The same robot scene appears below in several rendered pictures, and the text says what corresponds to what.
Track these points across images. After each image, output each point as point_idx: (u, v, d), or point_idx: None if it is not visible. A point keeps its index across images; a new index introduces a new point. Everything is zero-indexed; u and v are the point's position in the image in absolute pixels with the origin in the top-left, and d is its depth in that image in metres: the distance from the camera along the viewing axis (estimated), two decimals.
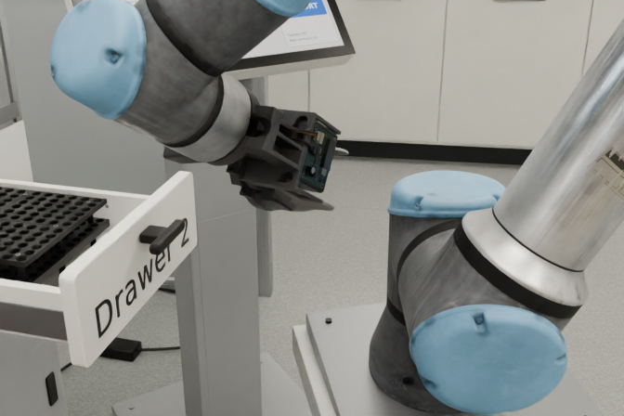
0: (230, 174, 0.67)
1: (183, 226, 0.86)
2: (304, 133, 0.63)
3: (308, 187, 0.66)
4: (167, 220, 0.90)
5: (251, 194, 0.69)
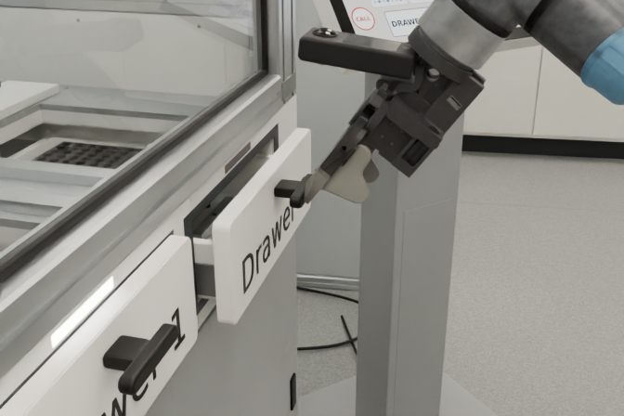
0: (376, 94, 0.70)
1: None
2: None
3: (418, 156, 0.72)
4: (292, 176, 0.86)
5: (365, 123, 0.70)
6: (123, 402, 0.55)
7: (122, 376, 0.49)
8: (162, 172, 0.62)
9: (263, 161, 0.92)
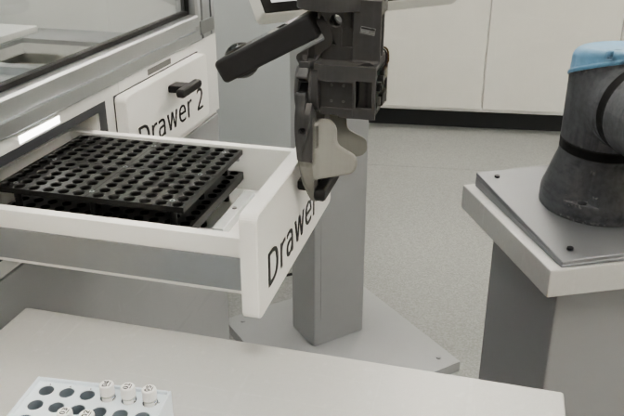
0: (300, 68, 0.71)
1: (200, 84, 1.16)
2: (385, 47, 0.72)
3: (370, 97, 0.71)
4: None
5: (305, 98, 0.71)
6: (302, 220, 0.81)
7: (316, 188, 0.75)
8: (96, 58, 0.95)
9: None
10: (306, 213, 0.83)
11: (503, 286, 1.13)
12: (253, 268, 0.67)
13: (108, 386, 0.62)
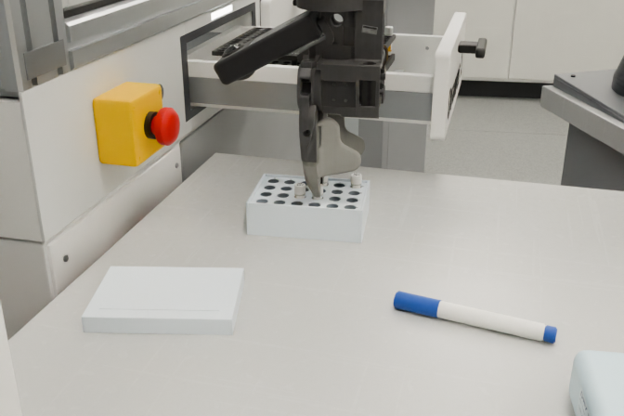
0: (302, 68, 0.71)
1: None
2: (384, 45, 0.73)
3: (373, 95, 0.71)
4: None
5: (309, 100, 0.71)
6: (456, 82, 1.00)
7: (477, 47, 0.94)
8: None
9: None
10: (457, 78, 1.02)
11: (578, 170, 1.32)
12: (443, 97, 0.86)
13: None
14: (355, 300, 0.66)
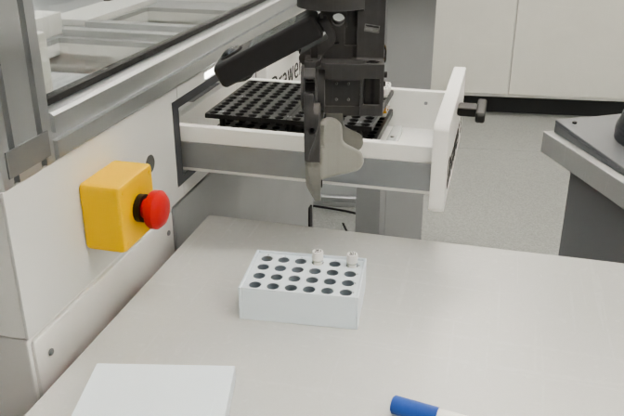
0: (305, 68, 0.71)
1: None
2: (383, 45, 0.74)
3: (376, 93, 0.72)
4: None
5: (314, 98, 0.71)
6: (455, 143, 0.98)
7: (476, 112, 0.92)
8: (247, 15, 1.12)
9: None
10: (457, 138, 1.00)
11: (579, 218, 1.30)
12: (441, 169, 0.84)
13: (319, 252, 0.79)
14: (350, 402, 0.64)
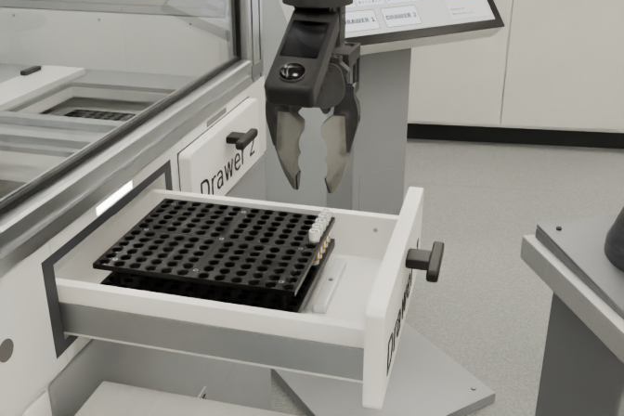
0: (340, 63, 0.72)
1: (256, 133, 1.14)
2: None
3: (350, 71, 0.80)
4: (241, 132, 1.19)
5: (353, 88, 0.74)
6: (405, 296, 0.79)
7: (428, 270, 0.73)
8: (162, 119, 0.94)
9: None
10: (408, 287, 0.81)
11: (565, 339, 1.11)
12: (377, 362, 0.65)
13: (320, 224, 0.83)
14: None
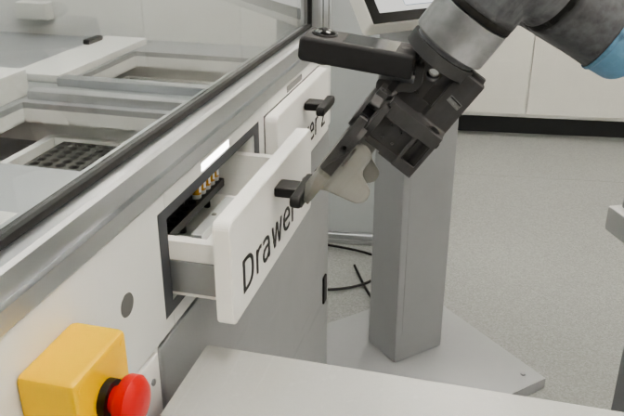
0: (376, 94, 0.70)
1: (333, 100, 1.11)
2: None
3: (418, 156, 0.72)
4: None
5: (365, 123, 0.70)
6: (279, 227, 0.82)
7: (292, 196, 0.76)
8: (254, 78, 0.90)
9: None
10: (284, 219, 0.84)
11: None
12: (227, 276, 0.68)
13: None
14: None
